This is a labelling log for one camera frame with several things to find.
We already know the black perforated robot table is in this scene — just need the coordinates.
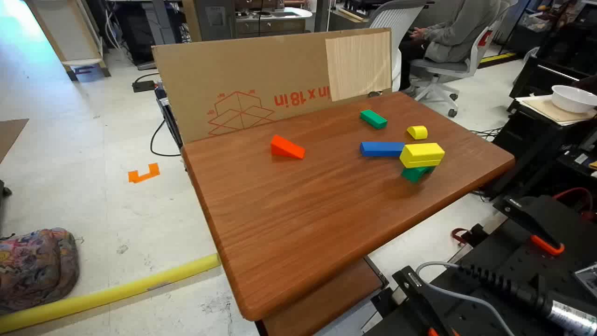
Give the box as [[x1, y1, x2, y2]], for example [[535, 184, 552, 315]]
[[378, 193, 597, 336]]

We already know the small rounded yellow block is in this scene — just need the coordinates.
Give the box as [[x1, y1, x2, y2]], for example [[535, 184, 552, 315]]
[[405, 122, 431, 141]]

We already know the black floor cable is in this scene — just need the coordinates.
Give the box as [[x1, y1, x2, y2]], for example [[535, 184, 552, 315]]
[[147, 117, 183, 158]]

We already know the light wooden panel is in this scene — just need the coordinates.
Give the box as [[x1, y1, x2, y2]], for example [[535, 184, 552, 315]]
[[324, 27, 393, 102]]

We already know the rectangular yellow block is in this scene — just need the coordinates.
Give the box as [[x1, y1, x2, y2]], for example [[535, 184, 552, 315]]
[[397, 141, 447, 169]]

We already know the wooden table lower shelf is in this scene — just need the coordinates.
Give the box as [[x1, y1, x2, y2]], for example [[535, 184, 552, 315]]
[[259, 257, 388, 336]]

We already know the grey office chair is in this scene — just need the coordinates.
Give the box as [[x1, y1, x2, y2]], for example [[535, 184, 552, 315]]
[[406, 20, 502, 119]]

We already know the blue rectangular block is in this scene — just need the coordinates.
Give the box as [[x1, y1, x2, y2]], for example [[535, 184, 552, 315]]
[[360, 139, 406, 158]]

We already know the black clamp with orange handle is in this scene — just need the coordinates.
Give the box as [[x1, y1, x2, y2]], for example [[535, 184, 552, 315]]
[[496, 195, 567, 257], [392, 264, 464, 336]]

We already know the small side table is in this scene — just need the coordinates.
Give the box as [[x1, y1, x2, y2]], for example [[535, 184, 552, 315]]
[[513, 92, 597, 130]]

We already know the green block under yellow block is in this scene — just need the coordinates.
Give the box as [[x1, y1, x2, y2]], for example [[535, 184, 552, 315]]
[[399, 163, 436, 184]]

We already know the yellow foam tube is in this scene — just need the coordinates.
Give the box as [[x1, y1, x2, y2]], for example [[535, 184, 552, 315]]
[[0, 251, 222, 333]]

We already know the brown cardboard sheet with print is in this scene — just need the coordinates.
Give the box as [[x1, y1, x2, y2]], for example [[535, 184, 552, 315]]
[[151, 25, 393, 145]]

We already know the orange wedge block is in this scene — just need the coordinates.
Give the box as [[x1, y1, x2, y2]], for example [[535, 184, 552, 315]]
[[268, 132, 308, 162]]

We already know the black corrugated hose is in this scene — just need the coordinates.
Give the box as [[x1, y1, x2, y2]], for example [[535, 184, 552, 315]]
[[459, 262, 597, 336]]

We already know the seated person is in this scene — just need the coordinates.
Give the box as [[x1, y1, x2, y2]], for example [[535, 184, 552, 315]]
[[399, 0, 518, 91]]

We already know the grey cable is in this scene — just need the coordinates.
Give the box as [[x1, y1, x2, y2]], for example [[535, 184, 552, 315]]
[[414, 259, 552, 336]]

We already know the colourful patterned bag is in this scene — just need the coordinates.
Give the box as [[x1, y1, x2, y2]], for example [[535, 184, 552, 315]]
[[0, 227, 80, 313]]

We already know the green rectangular block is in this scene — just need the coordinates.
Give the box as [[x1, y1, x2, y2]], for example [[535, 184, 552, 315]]
[[358, 107, 390, 130]]

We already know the white bowl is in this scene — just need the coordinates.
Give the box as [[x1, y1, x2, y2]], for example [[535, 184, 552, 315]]
[[550, 83, 597, 115]]

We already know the red cable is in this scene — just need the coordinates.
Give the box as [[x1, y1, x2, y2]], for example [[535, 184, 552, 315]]
[[550, 184, 597, 219]]

